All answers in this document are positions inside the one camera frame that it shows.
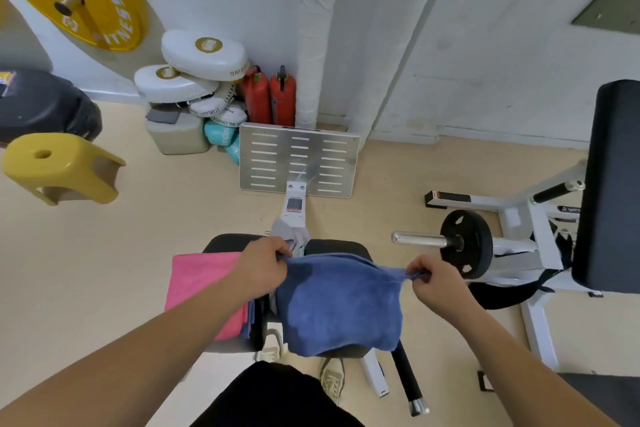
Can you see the person's right hand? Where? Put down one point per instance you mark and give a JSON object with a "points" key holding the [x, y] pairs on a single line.
{"points": [[440, 286]]}

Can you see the person's left hand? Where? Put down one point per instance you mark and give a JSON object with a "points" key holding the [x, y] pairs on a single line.
{"points": [[257, 269]]}

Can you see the person's right fingers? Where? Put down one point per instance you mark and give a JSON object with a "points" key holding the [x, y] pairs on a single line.
{"points": [[417, 274]]}

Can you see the person's left fingers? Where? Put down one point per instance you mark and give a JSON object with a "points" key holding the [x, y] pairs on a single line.
{"points": [[281, 252]]}

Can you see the blue towel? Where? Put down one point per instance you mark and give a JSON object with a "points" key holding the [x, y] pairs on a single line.
{"points": [[340, 301]]}

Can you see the person's left forearm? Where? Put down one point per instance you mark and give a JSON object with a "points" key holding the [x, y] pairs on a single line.
{"points": [[135, 356]]}

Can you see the person's right forearm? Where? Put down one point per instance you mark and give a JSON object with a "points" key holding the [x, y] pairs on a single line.
{"points": [[520, 371]]}

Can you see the grey cloth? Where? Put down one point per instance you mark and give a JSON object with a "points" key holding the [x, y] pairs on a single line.
{"points": [[290, 234]]}

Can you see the chrome plate sleeve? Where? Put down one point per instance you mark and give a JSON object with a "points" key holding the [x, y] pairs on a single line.
{"points": [[420, 239]]}

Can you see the small black weight plate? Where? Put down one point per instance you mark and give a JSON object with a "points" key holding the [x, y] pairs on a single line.
{"points": [[472, 241]]}

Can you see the purple folded towel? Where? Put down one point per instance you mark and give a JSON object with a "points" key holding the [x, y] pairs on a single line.
{"points": [[248, 321]]}

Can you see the pink towel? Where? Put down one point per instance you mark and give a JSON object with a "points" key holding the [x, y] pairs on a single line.
{"points": [[200, 286]]}

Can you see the perforated metal foot plate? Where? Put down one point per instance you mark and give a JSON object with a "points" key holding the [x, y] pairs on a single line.
{"points": [[300, 159]]}

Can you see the beige sneaker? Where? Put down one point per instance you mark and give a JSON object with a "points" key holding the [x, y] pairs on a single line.
{"points": [[332, 379], [267, 354]]}

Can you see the teal boxing pad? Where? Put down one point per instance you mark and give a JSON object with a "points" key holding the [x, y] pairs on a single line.
{"points": [[222, 134]]}

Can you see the small white focus mitt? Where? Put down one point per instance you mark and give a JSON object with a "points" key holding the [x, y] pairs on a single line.
{"points": [[230, 116], [207, 105]]}

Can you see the black shorts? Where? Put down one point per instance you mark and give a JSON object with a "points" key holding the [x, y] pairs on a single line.
{"points": [[275, 401]]}

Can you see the red fire extinguisher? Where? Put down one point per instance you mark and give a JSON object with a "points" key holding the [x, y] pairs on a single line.
{"points": [[257, 99], [283, 101]]}

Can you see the beige plastic container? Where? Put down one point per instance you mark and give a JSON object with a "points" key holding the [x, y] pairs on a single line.
{"points": [[177, 139]]}

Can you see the large white focus mitt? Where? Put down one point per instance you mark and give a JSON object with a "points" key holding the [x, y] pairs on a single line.
{"points": [[170, 84], [205, 54]]}

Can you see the large black back pad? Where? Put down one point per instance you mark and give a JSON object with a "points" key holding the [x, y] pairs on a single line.
{"points": [[610, 181]]}

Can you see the grey padded seat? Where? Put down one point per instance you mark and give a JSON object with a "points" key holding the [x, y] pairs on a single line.
{"points": [[605, 401]]}

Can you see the yellow plastic stool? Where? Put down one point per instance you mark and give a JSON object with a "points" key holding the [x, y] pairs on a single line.
{"points": [[60, 166]]}

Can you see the black weight plates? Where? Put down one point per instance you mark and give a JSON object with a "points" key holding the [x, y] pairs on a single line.
{"points": [[40, 101]]}

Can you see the chrome plate peg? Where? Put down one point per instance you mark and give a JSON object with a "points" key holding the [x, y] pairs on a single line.
{"points": [[69, 2]]}

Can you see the white plate-loaded machine frame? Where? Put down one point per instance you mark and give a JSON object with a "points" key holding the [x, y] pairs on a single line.
{"points": [[520, 219]]}

